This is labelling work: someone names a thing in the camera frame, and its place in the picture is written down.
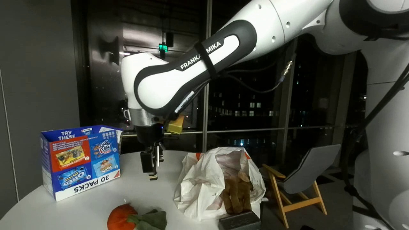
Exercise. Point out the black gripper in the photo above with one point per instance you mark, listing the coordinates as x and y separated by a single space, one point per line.
150 135

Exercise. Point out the white plastic bag orange print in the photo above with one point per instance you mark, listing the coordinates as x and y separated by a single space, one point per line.
196 183

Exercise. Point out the orange plush pumpkin green leaves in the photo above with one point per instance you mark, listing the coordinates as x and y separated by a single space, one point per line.
122 219

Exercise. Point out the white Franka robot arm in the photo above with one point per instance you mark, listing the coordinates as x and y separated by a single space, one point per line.
272 17

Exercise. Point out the blue snack variety box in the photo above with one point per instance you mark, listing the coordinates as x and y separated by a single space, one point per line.
77 158

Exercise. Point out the black rectangular device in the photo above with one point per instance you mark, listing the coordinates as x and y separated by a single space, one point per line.
238 222

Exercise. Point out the window handrail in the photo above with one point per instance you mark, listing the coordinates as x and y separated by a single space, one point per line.
256 130

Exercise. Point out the green exit sign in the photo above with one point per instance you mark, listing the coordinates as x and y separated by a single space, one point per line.
164 48

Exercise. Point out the wooden chair grey seat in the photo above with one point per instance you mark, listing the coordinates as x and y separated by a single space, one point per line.
311 167

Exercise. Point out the dark diagonal stand pole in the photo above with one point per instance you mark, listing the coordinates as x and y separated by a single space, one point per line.
384 103

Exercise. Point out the white round pedestal table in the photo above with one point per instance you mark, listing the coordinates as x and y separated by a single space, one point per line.
64 213

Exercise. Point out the dark wall fixture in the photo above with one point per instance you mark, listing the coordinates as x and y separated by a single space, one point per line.
114 50

